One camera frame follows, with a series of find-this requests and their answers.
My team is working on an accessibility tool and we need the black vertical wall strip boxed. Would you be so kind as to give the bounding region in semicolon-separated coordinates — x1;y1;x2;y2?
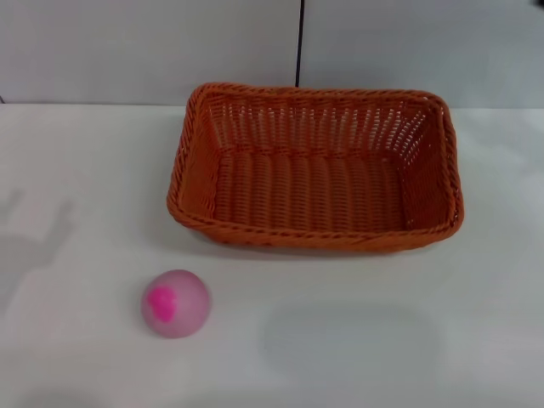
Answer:
293;0;307;88

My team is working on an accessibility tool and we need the orange woven plastic basket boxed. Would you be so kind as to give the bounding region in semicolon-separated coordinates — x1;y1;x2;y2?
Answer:
166;82;464;251

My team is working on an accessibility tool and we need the pink translucent ball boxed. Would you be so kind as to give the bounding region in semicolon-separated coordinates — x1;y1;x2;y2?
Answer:
140;269;212;340

